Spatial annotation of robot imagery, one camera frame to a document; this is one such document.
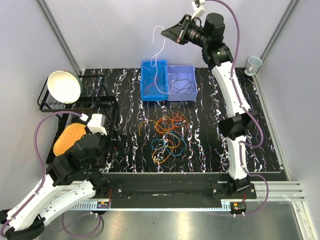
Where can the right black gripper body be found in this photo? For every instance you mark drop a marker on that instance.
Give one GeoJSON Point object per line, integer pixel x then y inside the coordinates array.
{"type": "Point", "coordinates": [192, 33]}

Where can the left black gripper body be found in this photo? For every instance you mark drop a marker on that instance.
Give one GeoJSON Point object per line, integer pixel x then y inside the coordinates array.
{"type": "Point", "coordinates": [113, 145]}

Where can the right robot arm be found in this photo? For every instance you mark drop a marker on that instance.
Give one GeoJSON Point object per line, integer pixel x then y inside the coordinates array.
{"type": "Point", "coordinates": [217, 55]}

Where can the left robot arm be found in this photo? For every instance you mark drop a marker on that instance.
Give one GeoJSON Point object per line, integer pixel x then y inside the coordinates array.
{"type": "Point", "coordinates": [71, 178]}

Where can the orange perforated mat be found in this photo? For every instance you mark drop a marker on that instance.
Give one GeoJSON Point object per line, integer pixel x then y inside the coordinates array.
{"type": "Point", "coordinates": [69, 136]}

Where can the blue plastic bin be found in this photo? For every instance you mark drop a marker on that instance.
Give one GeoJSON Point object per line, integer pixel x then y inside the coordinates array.
{"type": "Point", "coordinates": [154, 81]}

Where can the lavender plastic bin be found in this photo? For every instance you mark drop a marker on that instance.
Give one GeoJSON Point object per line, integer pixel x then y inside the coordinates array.
{"type": "Point", "coordinates": [182, 83]}

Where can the white ceramic mug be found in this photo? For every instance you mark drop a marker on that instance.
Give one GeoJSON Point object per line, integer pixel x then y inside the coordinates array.
{"type": "Point", "coordinates": [252, 66]}

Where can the white bowl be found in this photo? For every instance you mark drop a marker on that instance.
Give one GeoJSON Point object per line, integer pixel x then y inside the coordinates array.
{"type": "Point", "coordinates": [64, 86]}

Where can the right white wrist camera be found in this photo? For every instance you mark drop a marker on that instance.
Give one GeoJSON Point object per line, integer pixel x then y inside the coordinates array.
{"type": "Point", "coordinates": [198, 7]}

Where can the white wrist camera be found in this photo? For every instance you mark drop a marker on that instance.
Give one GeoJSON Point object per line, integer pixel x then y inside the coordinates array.
{"type": "Point", "coordinates": [198, 7]}
{"type": "Point", "coordinates": [96, 124]}

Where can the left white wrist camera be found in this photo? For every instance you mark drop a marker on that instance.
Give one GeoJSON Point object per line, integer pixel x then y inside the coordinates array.
{"type": "Point", "coordinates": [96, 124]}

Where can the black wire dish rack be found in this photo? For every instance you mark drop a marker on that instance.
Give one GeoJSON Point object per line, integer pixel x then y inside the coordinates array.
{"type": "Point", "coordinates": [95, 98]}

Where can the right aluminium frame post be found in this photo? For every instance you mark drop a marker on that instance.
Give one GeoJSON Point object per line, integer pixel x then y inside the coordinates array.
{"type": "Point", "coordinates": [290, 9]}

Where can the aluminium frame post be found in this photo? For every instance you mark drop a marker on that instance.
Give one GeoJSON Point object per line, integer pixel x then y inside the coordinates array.
{"type": "Point", "coordinates": [44, 8]}
{"type": "Point", "coordinates": [290, 9]}

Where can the left aluminium frame post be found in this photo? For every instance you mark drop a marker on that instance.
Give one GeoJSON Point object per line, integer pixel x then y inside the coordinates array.
{"type": "Point", "coordinates": [44, 8]}

